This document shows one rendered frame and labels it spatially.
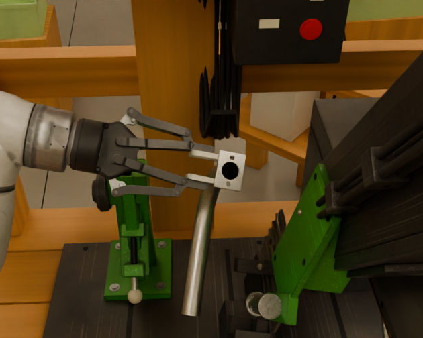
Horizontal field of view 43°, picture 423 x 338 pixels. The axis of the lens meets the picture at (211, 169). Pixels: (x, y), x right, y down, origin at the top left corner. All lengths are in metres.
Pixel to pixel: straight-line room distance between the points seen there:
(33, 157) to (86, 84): 0.39
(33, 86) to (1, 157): 0.41
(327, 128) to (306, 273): 0.27
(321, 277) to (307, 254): 0.05
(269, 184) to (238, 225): 1.49
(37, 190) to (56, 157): 2.07
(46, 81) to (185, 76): 0.30
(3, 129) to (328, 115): 0.54
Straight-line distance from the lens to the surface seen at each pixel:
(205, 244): 0.90
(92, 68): 1.10
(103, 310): 1.08
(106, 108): 3.36
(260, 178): 2.76
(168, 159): 1.10
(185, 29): 0.95
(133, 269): 1.01
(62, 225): 1.29
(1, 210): 0.78
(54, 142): 0.75
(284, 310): 0.83
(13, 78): 1.15
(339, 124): 0.95
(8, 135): 0.75
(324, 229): 0.74
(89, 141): 0.75
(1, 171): 0.77
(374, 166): 0.51
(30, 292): 1.18
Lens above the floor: 1.75
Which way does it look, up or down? 39 degrees down
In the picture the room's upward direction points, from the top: straight up
